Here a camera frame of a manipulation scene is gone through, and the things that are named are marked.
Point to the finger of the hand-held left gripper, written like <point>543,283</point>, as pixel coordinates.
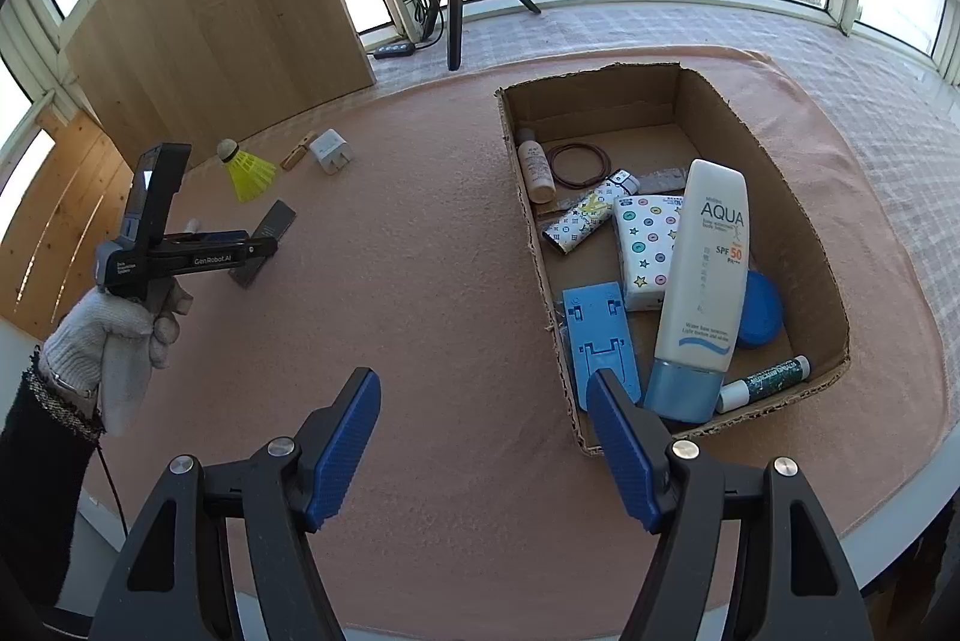
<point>217,236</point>

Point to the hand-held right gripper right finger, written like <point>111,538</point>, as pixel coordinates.
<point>626,453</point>

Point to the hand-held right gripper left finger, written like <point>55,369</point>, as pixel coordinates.
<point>341,453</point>

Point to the dark grey card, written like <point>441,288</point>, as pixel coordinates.
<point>274,221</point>

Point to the yellow shuttlecock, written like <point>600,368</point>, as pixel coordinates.
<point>251,176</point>

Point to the wooden clothespin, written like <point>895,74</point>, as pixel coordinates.
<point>298,153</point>

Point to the blue folding phone stand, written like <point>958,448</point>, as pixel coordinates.
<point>600,333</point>

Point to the white plug charger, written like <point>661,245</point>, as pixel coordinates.
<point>328,149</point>

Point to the green white lip balm tube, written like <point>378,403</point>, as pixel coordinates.
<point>772,377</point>

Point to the white sunscreen tube blue cap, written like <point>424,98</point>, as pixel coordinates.
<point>701,281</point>

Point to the star print tissue pack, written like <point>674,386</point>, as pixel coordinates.
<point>637,251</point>

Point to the small pink bottle grey cap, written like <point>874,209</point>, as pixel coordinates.
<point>536,172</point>

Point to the cardboard box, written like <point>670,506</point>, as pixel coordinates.
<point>780,198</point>

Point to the person's left forearm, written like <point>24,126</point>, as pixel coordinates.
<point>37,498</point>

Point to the person's left hand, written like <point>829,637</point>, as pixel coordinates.
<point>97,341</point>

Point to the pine plank panel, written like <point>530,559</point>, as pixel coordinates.
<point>67,198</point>

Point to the light wooden board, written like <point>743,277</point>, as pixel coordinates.
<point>225,11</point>

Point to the patterned white case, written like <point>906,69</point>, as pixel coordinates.
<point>577,221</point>

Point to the black inline remote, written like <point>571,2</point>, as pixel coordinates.
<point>397,50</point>

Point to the silver blister pack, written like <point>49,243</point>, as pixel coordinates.
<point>666,179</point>

